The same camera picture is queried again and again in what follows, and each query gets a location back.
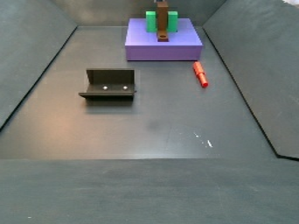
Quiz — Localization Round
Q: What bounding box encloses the purple board base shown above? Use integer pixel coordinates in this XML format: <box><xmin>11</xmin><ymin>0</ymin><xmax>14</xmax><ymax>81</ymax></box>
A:
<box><xmin>126</xmin><ymin>18</ymin><xmax>203</xmax><ymax>61</ymax></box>

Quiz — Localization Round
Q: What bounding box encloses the red cylinder peg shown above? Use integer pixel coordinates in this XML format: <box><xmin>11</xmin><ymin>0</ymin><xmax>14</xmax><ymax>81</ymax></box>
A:
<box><xmin>193</xmin><ymin>61</ymin><xmax>210</xmax><ymax>88</ymax></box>

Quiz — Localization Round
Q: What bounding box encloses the green U-shaped block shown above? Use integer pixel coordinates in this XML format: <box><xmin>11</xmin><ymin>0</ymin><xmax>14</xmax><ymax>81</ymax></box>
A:
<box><xmin>145</xmin><ymin>10</ymin><xmax>179</xmax><ymax>32</ymax></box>

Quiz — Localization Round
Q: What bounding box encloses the brown L-shaped block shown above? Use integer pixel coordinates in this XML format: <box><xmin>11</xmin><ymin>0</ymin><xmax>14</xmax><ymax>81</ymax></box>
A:
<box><xmin>157</xmin><ymin>0</ymin><xmax>169</xmax><ymax>42</ymax></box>

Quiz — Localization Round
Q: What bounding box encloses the black metal bracket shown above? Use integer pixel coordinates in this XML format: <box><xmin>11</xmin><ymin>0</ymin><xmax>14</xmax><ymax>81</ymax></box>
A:
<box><xmin>79</xmin><ymin>68</ymin><xmax>137</xmax><ymax>99</ymax></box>

